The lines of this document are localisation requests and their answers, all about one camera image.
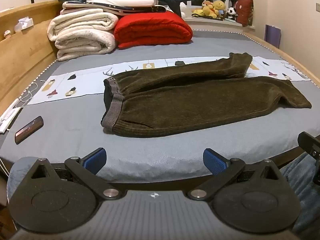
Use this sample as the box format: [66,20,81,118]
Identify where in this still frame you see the cream folded blanket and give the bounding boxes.
[47,8,119,62]

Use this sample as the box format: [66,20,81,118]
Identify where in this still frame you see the white power strip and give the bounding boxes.
[0,99,23,133]

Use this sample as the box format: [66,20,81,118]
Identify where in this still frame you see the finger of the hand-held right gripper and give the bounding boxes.
[297,131,320,164]

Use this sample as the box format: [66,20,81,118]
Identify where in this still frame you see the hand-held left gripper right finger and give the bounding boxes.
[186,148,285,202]

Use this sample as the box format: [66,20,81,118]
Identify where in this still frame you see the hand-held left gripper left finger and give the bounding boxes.
[24,147,122,201]

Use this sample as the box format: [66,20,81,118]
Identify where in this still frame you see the tissue pack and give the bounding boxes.
[14,17,34,33]

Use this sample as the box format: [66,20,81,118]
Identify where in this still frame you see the wooden bed frame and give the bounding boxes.
[0,0,320,160]

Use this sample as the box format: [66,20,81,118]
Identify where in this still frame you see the panda plush toy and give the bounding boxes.
[226,7,238,21]

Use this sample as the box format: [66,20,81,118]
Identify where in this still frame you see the yellow plush toy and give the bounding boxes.
[192,0,227,19]

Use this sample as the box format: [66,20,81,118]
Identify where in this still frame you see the red folded quilt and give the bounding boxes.
[114,12,193,49]

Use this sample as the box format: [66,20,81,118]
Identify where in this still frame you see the olive corduroy pants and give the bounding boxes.
[101,52,312,138]

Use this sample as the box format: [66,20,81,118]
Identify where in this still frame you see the white cable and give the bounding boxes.
[19,79,46,105]

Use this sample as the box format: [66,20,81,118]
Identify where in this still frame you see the grey printed bed sheet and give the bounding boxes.
[0,29,320,183]

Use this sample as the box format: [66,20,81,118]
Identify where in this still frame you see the red cushion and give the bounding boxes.
[235,0,254,27]

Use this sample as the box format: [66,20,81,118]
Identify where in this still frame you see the white plush toy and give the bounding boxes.
[179,2,190,18]

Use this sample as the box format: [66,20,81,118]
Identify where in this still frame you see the dark patterned folded quilt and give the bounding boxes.
[60,1,168,15]

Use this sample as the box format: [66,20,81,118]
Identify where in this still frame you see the black smartphone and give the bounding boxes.
[14,116,44,145]

